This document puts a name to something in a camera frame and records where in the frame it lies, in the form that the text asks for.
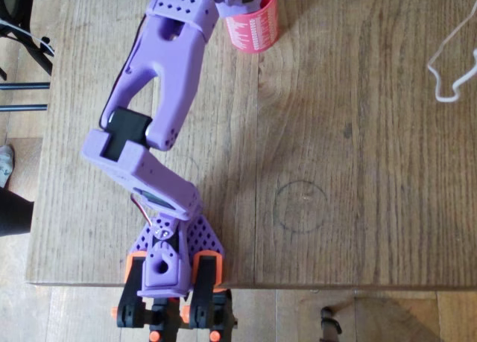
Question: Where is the red cup with white print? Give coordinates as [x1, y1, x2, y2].
[224, 0, 280, 55]

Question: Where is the person's foot in grey sock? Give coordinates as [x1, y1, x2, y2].
[0, 145, 16, 189]

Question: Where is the black and orange table clamp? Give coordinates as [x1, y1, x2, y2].
[181, 250, 235, 342]
[110, 251, 162, 342]

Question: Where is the person in black leggings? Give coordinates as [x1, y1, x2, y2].
[0, 186, 35, 238]

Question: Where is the white cable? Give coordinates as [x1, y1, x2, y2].
[427, 0, 477, 104]

